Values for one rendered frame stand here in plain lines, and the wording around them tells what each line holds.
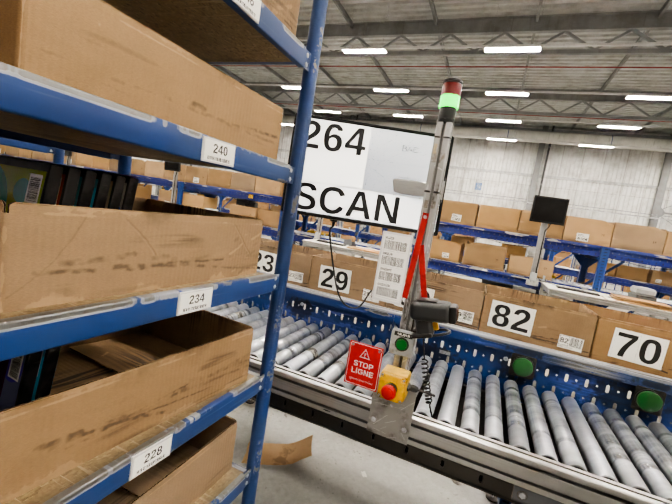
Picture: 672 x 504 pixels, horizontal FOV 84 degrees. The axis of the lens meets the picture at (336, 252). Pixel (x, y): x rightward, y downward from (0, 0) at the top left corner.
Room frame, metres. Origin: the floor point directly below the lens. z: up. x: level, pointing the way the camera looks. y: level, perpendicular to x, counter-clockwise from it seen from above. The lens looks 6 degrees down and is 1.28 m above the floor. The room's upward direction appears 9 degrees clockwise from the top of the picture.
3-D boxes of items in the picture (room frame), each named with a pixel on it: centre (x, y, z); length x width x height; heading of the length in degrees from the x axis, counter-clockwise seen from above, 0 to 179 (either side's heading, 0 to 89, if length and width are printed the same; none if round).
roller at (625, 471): (1.06, -0.89, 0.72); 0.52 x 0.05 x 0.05; 158
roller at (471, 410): (1.20, -0.53, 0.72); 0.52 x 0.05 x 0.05; 158
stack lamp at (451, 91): (1.03, -0.23, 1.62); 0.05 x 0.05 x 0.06
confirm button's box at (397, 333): (1.00, -0.22, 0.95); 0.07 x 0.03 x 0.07; 68
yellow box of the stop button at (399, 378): (0.96, -0.24, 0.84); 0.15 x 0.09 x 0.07; 68
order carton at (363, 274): (1.85, -0.13, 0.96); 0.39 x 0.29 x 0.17; 68
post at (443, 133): (1.03, -0.23, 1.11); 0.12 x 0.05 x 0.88; 68
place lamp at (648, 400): (1.22, -1.13, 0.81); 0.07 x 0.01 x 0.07; 68
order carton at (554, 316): (1.56, -0.86, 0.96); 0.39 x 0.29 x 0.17; 68
